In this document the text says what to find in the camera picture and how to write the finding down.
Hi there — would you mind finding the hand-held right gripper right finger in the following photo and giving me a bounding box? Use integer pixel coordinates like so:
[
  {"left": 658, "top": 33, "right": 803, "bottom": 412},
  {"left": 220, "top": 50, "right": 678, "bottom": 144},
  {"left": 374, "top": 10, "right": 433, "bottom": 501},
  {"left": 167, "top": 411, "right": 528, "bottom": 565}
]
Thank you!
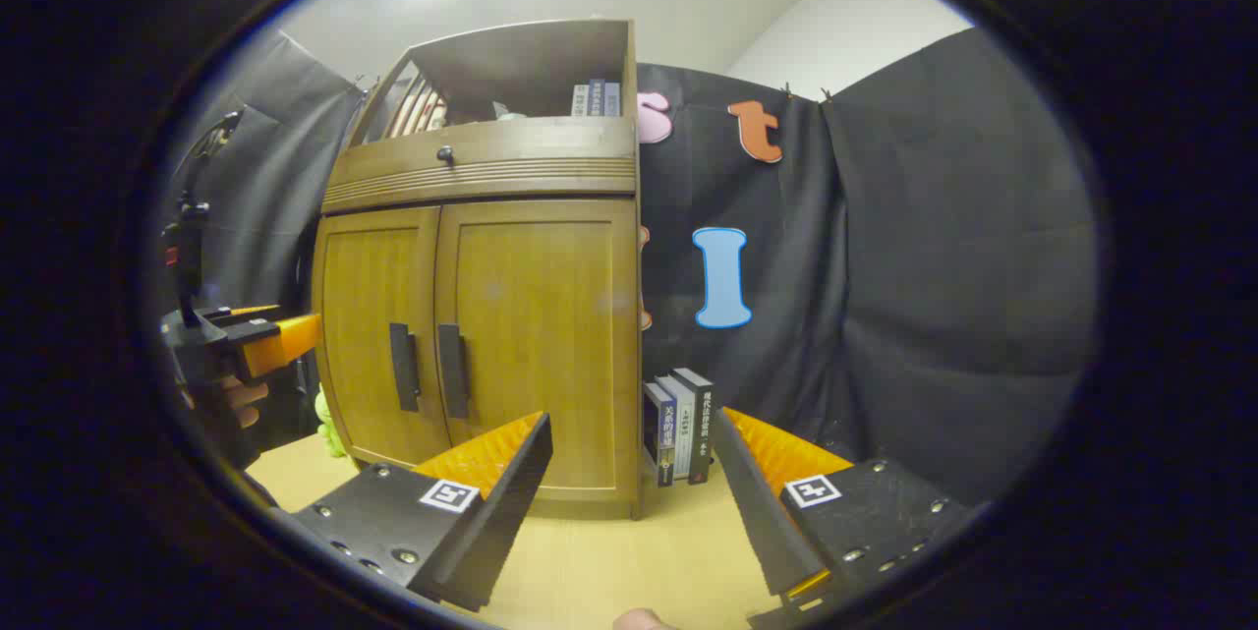
[{"left": 710, "top": 406, "right": 984, "bottom": 630}]

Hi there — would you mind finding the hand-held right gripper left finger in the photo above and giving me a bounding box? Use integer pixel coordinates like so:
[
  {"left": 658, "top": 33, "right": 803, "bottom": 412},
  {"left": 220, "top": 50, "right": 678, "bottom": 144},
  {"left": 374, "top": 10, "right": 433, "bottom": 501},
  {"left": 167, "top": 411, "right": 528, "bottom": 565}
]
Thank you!
[{"left": 290, "top": 411, "right": 553, "bottom": 613}]

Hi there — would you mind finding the wooden shoe cabinet door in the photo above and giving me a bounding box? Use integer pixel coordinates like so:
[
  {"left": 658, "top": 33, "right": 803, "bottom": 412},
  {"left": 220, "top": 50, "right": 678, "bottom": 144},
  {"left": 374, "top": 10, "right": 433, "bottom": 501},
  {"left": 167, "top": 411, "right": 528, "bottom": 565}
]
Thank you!
[
  {"left": 319, "top": 207, "right": 451, "bottom": 466},
  {"left": 435, "top": 200, "right": 640, "bottom": 503}
]

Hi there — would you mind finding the wooden double-door shoe cabinet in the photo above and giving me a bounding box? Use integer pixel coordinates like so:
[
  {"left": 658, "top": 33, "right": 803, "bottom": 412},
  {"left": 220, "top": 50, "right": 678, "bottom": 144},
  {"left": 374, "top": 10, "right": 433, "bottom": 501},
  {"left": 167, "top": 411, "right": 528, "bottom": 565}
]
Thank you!
[{"left": 313, "top": 18, "right": 645, "bottom": 521}]

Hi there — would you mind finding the green frog plush toy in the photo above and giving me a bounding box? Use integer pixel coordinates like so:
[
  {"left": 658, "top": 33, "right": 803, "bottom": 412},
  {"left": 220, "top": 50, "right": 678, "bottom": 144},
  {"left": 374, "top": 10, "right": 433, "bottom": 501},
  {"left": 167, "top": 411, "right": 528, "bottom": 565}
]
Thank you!
[{"left": 314, "top": 384, "right": 350, "bottom": 459}]

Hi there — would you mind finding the black cover book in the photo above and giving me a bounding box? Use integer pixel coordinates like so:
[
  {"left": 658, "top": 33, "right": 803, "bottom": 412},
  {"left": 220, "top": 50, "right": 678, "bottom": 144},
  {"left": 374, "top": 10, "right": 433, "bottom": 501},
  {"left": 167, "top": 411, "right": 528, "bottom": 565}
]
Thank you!
[{"left": 673, "top": 368, "right": 715, "bottom": 486}]

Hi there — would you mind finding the dark blue cover book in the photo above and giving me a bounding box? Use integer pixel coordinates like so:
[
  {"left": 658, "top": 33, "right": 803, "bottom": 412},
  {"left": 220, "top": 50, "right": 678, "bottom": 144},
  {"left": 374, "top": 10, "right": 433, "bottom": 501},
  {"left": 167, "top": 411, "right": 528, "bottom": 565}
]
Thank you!
[{"left": 644, "top": 381, "right": 679, "bottom": 488}]

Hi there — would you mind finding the black backdrop cloth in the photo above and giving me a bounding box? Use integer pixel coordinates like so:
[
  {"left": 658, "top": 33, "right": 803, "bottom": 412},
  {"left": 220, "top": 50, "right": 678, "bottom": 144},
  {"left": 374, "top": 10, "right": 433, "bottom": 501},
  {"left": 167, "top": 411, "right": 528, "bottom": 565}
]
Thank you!
[{"left": 162, "top": 26, "right": 1100, "bottom": 508}]

